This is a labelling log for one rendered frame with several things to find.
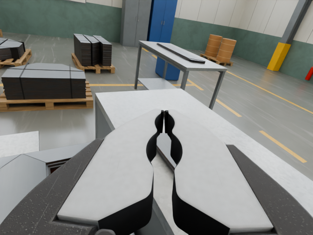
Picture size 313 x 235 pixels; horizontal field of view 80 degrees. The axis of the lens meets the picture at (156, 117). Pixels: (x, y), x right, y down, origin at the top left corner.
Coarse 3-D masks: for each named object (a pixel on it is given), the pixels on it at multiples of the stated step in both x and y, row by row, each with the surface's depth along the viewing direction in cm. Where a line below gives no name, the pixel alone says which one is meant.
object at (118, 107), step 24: (96, 96) 104; (120, 96) 108; (144, 96) 113; (168, 96) 119; (120, 120) 86; (216, 120) 101; (240, 144) 85; (168, 168) 65; (264, 168) 73; (288, 168) 75; (168, 192) 56; (312, 192) 66; (168, 216) 50
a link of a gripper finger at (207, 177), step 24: (168, 120) 11; (192, 120) 10; (192, 144) 9; (216, 144) 9; (192, 168) 7; (216, 168) 7; (192, 192) 6; (216, 192) 6; (240, 192) 6; (192, 216) 6; (216, 216) 6; (240, 216) 6; (264, 216) 6
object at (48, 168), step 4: (60, 160) 86; (64, 160) 87; (48, 164) 84; (52, 164) 85; (56, 164) 86; (60, 164) 87; (48, 168) 84; (52, 168) 85; (56, 168) 86; (48, 172) 82
